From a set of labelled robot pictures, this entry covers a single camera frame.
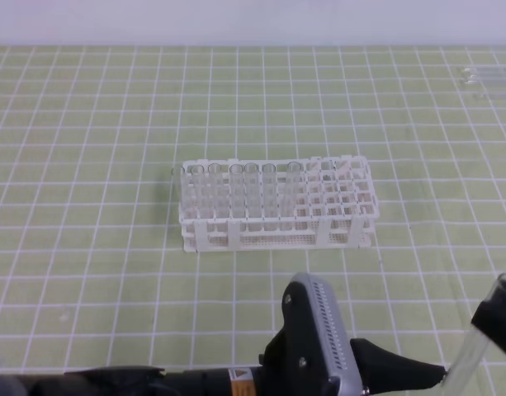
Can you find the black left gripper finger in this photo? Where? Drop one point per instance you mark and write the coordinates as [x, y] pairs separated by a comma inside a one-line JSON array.
[[490, 315]]

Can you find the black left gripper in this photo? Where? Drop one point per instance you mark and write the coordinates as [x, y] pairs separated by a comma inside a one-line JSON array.
[[292, 365]]

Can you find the clear glass test tube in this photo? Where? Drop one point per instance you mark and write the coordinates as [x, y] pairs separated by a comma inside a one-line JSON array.
[[468, 358]]

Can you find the white test tube rack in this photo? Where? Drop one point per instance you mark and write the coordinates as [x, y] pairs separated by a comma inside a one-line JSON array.
[[336, 207]]

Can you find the clear tube lying far middle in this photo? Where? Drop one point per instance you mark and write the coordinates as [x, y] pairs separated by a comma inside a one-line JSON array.
[[489, 81]]

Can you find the clear tube lying far top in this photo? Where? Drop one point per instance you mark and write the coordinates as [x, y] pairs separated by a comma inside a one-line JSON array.
[[485, 71]]

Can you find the green grid tablecloth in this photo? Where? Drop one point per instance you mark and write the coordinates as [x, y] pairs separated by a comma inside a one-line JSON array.
[[92, 266]]

